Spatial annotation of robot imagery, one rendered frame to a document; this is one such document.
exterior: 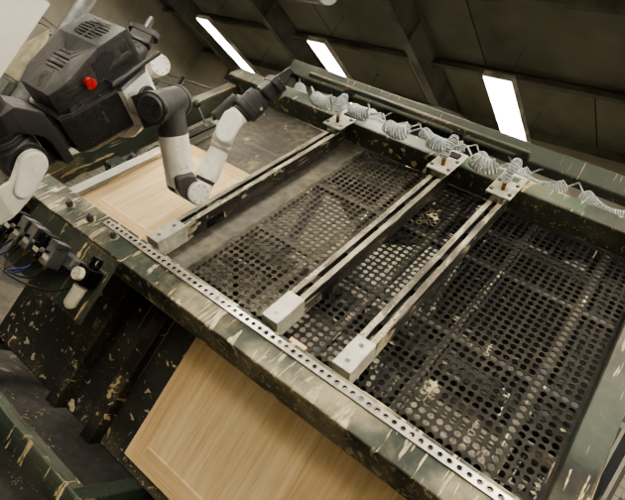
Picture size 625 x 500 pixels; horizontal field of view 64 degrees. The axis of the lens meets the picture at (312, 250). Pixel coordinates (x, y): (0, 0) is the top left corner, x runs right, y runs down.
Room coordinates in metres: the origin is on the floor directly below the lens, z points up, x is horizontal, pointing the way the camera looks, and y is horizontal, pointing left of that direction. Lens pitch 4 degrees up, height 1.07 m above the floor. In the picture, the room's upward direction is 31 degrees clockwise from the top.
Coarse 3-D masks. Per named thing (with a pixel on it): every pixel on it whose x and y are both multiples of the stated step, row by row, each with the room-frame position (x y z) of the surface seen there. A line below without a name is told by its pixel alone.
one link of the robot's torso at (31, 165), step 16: (16, 160) 1.39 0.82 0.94; (32, 160) 1.40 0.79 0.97; (0, 176) 1.51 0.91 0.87; (16, 176) 1.40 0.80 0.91; (32, 176) 1.42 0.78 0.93; (0, 192) 1.39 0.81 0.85; (16, 192) 1.41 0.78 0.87; (32, 192) 1.45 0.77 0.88; (0, 208) 1.42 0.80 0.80; (16, 208) 1.45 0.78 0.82; (0, 224) 1.45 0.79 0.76
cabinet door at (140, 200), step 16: (160, 160) 2.17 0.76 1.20; (192, 160) 2.18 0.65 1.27; (128, 176) 2.08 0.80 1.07; (144, 176) 2.08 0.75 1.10; (160, 176) 2.09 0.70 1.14; (224, 176) 2.09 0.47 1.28; (240, 176) 2.09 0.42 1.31; (96, 192) 1.99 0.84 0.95; (112, 192) 2.00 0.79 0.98; (128, 192) 2.00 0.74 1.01; (144, 192) 2.00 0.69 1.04; (160, 192) 2.00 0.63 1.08; (112, 208) 1.92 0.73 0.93; (128, 208) 1.92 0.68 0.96; (144, 208) 1.93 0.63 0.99; (160, 208) 1.93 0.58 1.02; (176, 208) 1.93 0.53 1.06; (128, 224) 1.85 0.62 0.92; (144, 224) 1.86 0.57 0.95; (160, 224) 1.86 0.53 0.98
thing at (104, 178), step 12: (216, 120) 2.39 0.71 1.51; (204, 132) 2.31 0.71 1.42; (192, 144) 2.29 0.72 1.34; (144, 156) 2.15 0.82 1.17; (156, 156) 2.16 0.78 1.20; (120, 168) 2.08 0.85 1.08; (132, 168) 2.09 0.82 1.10; (96, 180) 2.01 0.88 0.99; (108, 180) 2.03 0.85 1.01; (84, 192) 1.98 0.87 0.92
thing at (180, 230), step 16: (336, 112) 2.20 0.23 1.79; (336, 128) 2.22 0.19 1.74; (304, 144) 2.18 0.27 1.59; (320, 144) 2.19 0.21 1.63; (336, 144) 2.29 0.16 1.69; (288, 160) 2.09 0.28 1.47; (304, 160) 2.15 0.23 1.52; (256, 176) 2.01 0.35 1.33; (272, 176) 2.02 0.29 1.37; (288, 176) 2.11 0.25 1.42; (224, 192) 1.91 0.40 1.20; (240, 192) 1.92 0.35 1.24; (256, 192) 2.00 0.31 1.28; (192, 208) 1.84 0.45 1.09; (208, 208) 1.84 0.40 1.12; (224, 208) 1.89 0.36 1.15; (176, 224) 1.77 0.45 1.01; (192, 224) 1.80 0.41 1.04; (208, 224) 1.86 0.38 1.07; (160, 240) 1.71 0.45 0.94; (176, 240) 1.77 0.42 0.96
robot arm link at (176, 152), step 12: (168, 144) 1.51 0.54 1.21; (180, 144) 1.51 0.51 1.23; (168, 156) 1.53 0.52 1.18; (180, 156) 1.53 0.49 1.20; (168, 168) 1.55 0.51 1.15; (180, 168) 1.54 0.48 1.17; (192, 168) 1.58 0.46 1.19; (168, 180) 1.57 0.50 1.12; (180, 180) 1.55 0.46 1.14; (192, 180) 1.57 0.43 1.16; (180, 192) 1.57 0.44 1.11; (192, 192) 1.58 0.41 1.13; (204, 192) 1.60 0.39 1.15
